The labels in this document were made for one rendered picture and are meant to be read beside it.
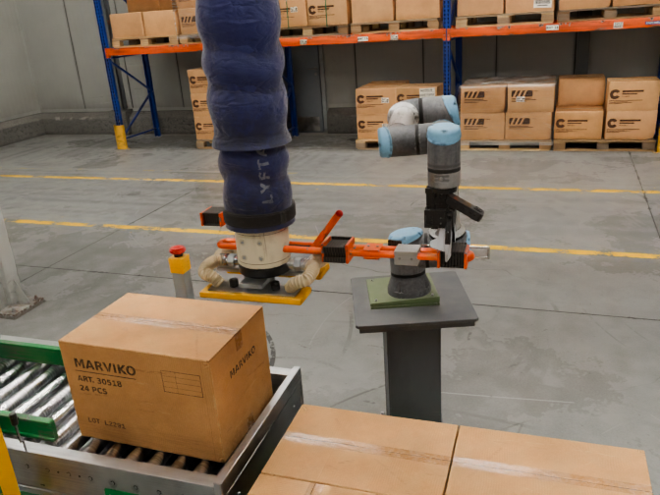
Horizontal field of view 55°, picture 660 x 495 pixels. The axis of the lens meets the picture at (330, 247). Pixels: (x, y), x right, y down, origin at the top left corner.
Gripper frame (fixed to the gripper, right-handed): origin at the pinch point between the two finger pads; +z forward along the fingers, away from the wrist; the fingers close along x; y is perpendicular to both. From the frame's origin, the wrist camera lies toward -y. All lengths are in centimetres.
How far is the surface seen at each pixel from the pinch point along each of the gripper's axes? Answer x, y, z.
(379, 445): -1, 24, 73
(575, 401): -124, -45, 127
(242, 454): 22, 65, 67
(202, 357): 20, 76, 33
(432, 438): -8, 7, 73
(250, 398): -1, 72, 61
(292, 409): -22, 65, 79
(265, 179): 9, 53, -23
